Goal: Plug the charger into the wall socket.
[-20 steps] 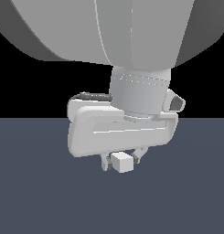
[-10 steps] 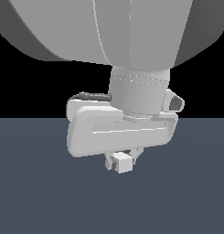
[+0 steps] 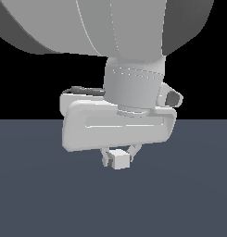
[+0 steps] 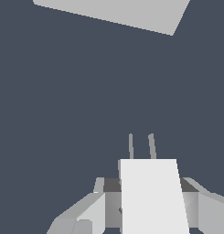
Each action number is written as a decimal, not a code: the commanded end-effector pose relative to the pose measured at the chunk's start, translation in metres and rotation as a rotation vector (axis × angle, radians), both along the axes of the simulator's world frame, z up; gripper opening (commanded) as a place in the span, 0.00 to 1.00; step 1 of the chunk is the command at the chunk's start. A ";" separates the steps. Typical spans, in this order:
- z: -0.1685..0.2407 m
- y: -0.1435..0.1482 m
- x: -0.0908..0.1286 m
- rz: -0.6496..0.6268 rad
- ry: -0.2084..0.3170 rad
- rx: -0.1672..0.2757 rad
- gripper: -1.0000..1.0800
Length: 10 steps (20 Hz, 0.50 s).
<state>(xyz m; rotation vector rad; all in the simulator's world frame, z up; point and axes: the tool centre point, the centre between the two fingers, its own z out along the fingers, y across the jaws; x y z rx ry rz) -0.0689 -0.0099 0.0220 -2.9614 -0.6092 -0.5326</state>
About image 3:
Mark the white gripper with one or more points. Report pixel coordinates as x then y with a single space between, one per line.
118 129

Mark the white charger block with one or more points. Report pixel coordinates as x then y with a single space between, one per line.
120 159

